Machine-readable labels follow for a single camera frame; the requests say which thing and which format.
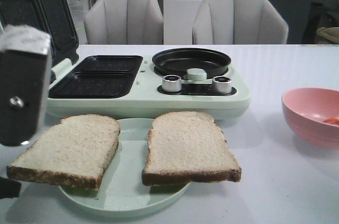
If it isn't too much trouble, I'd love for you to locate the black gripper finger with tape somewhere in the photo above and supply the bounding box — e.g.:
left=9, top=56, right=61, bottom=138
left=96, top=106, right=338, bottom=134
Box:
left=1, top=25, right=52, bottom=146

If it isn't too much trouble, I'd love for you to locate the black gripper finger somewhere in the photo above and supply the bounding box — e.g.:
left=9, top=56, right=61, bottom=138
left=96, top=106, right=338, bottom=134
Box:
left=0, top=177, right=21, bottom=199

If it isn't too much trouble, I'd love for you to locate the mint green breakfast maker lid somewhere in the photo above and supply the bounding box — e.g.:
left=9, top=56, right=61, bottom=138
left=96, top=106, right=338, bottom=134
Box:
left=0, top=0, right=80, bottom=84

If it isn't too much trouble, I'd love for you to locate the bread slice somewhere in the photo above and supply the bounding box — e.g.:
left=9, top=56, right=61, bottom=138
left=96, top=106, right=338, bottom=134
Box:
left=142, top=111, right=242, bottom=186
left=6, top=114, right=121, bottom=191

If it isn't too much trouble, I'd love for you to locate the pink bowl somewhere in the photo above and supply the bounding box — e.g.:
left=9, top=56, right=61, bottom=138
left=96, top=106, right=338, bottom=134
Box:
left=282, top=87, right=338, bottom=149

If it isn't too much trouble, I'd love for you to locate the orange shrimp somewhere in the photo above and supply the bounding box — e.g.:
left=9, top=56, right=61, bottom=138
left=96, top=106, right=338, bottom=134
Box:
left=323, top=115, right=339, bottom=126

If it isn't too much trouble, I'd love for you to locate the mint green breakfast maker base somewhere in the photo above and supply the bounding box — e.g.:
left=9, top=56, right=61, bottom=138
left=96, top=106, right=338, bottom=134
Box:
left=47, top=55, right=251, bottom=120

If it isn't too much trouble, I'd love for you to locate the left beige upholstered chair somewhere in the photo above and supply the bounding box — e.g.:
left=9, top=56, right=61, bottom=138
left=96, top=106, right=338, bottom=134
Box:
left=84, top=0, right=164, bottom=44

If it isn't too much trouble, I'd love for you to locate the beige upholstered chair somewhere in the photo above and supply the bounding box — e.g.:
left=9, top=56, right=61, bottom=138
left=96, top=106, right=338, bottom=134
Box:
left=84, top=0, right=164, bottom=44
left=192, top=0, right=289, bottom=44

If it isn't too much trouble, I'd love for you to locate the mint green round plate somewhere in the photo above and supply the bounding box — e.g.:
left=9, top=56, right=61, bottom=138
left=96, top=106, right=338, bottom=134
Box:
left=60, top=118, right=189, bottom=218

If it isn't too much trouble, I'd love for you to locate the left silver control knob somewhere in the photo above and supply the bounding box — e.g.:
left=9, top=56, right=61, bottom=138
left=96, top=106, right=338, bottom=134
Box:
left=162, top=75, right=182, bottom=93

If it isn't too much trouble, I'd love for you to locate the silver control knob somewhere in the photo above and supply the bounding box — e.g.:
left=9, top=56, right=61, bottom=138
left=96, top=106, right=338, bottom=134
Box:
left=212, top=76, right=232, bottom=94
left=162, top=75, right=182, bottom=93

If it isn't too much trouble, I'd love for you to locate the black round frying pan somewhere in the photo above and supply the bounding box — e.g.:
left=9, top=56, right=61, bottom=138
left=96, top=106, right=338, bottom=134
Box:
left=152, top=48, right=231, bottom=79

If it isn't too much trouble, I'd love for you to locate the right silver control knob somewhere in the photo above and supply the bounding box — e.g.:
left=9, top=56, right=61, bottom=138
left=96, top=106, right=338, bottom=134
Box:
left=212, top=76, right=232, bottom=94

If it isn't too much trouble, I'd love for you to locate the right beige upholstered chair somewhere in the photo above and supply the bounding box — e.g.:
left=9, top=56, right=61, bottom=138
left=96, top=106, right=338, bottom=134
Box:
left=192, top=0, right=289, bottom=44

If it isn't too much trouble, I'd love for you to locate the dark appliance at right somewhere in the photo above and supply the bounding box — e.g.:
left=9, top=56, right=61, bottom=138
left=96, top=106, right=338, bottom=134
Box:
left=302, top=0, right=338, bottom=44

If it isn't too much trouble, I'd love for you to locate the beige cushion at right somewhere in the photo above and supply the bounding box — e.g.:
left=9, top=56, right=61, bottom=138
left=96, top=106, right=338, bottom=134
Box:
left=316, top=27, right=338, bottom=44

